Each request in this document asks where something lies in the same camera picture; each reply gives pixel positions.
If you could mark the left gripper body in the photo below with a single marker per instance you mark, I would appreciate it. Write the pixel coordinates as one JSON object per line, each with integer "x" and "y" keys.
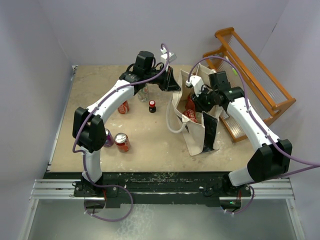
{"x": 162, "y": 81}

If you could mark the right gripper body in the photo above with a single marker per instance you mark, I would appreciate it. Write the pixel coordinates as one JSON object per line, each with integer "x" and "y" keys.
{"x": 205, "y": 101}

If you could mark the red cola can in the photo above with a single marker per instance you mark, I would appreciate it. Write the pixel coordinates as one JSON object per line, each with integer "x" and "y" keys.
{"x": 191, "y": 113}

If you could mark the cream canvas tote bag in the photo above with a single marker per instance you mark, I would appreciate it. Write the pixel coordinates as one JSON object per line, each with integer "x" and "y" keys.
{"x": 199, "y": 130}

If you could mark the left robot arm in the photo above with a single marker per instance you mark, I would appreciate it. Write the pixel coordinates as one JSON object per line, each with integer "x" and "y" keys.
{"x": 89, "y": 123}

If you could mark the red can under left arm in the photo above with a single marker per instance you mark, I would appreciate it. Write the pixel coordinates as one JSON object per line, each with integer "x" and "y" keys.
{"x": 124, "y": 108}

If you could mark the clear bottle behind left arm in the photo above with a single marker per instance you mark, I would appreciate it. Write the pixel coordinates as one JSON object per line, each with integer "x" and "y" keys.
{"x": 143, "y": 94}

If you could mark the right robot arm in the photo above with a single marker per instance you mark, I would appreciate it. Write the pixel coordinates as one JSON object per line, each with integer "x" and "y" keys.
{"x": 269, "y": 159}

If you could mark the small dark red-capped bottle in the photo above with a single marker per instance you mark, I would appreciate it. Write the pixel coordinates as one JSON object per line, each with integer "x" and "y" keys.
{"x": 152, "y": 106}

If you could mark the green-capped marker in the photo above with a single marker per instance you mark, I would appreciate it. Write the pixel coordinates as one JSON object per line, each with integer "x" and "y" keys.
{"x": 234, "y": 71}

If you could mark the orange wooden rack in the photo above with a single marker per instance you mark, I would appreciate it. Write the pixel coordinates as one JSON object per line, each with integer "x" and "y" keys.
{"x": 266, "y": 94}

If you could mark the purple soda can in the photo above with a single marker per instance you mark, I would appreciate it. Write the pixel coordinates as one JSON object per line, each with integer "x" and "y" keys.
{"x": 109, "y": 142}

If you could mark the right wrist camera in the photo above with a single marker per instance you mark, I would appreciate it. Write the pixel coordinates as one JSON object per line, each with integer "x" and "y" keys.
{"x": 196, "y": 83}

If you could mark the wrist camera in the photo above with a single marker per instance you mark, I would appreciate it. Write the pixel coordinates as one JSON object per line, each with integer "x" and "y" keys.
{"x": 168, "y": 57}
{"x": 196, "y": 83}

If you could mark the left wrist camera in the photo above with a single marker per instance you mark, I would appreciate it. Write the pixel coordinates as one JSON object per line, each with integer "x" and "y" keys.
{"x": 168, "y": 57}

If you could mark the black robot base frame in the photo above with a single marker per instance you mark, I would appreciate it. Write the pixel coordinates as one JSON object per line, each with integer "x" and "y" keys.
{"x": 156, "y": 188}

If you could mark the aluminium rail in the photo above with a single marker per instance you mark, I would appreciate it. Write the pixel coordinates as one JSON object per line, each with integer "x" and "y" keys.
{"x": 53, "y": 189}

